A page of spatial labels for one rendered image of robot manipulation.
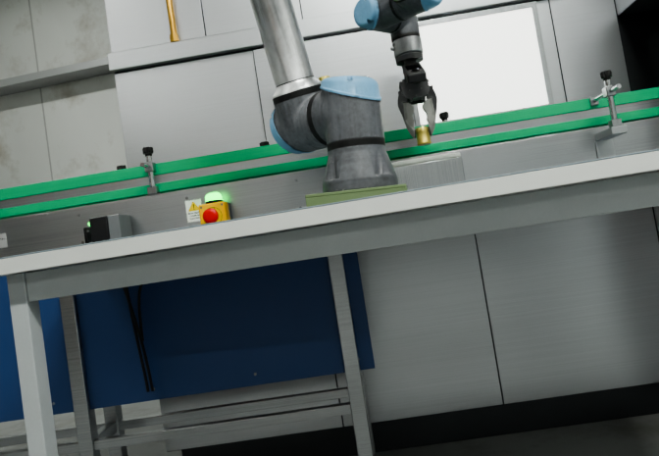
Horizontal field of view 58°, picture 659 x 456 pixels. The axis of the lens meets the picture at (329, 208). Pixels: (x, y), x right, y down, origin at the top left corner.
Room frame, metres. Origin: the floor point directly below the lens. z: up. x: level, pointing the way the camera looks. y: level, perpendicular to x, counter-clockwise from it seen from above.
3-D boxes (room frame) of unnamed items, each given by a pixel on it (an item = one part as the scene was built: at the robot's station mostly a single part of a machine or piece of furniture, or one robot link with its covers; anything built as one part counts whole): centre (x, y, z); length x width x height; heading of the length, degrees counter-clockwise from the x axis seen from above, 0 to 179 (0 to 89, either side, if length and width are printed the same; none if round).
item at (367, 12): (1.44, -0.20, 1.22); 0.11 x 0.11 x 0.08; 43
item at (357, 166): (1.18, -0.07, 0.82); 0.15 x 0.15 x 0.10
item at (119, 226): (1.56, 0.58, 0.79); 0.08 x 0.08 x 0.08; 87
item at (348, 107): (1.18, -0.07, 0.94); 0.13 x 0.12 x 0.14; 43
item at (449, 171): (1.52, -0.25, 0.79); 0.27 x 0.17 x 0.08; 177
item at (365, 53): (1.85, -0.29, 1.15); 0.90 x 0.03 x 0.34; 87
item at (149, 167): (1.58, 0.47, 0.94); 0.07 x 0.04 x 0.13; 177
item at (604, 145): (1.57, -0.77, 0.90); 0.17 x 0.05 x 0.23; 177
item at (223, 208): (1.55, 0.30, 0.79); 0.07 x 0.07 x 0.07; 87
